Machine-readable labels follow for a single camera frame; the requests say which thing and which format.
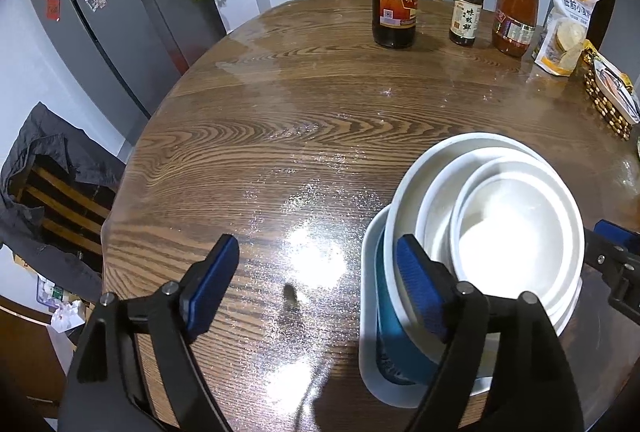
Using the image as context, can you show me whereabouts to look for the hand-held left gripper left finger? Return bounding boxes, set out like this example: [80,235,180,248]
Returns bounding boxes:
[57,234,240,432]

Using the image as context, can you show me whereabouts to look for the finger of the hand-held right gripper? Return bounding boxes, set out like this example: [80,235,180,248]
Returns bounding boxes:
[595,220,640,257]
[584,231,640,328]

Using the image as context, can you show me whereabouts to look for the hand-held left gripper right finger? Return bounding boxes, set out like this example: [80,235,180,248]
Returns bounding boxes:
[396,234,583,432]

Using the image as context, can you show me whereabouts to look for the white ribbed bowl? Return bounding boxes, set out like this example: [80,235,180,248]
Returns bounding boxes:
[416,152,586,317]

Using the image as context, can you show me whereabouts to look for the stack of white bowls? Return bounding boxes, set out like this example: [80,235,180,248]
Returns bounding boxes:
[389,132,587,358]

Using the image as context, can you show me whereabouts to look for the small thick-rimmed white bowl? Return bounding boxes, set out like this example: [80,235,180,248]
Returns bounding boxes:
[450,160,585,307]

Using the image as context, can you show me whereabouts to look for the dark blue patterned plate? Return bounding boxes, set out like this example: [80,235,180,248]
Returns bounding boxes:
[378,349,426,385]

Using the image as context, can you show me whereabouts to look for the wooden bead trivet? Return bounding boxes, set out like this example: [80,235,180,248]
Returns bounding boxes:
[581,39,637,141]

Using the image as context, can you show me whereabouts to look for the white rectangular dish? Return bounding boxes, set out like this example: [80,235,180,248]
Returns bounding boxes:
[595,66,640,125]

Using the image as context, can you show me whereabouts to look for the crumpled white tissue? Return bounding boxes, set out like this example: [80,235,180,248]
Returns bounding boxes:
[50,302,87,334]

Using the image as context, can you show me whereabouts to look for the small cardboard box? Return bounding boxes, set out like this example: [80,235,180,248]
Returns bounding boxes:
[35,274,76,313]

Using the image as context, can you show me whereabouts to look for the wooden slatted chair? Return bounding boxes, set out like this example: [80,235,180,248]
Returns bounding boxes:
[15,164,112,263]

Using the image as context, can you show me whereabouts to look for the yellow snack packet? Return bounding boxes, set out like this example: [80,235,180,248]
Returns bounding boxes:
[592,50,635,93]

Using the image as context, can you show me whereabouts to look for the white and yellow flour bag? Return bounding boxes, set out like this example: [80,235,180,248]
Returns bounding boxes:
[532,0,607,76]

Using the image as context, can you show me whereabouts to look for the chair with dark cloth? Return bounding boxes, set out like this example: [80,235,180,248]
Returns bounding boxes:
[0,102,127,307]

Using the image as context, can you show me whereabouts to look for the red sauce jar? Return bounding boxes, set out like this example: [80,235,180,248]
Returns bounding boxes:
[491,0,543,58]

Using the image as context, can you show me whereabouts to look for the grey refrigerator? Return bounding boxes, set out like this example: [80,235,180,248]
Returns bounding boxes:
[21,0,228,119]

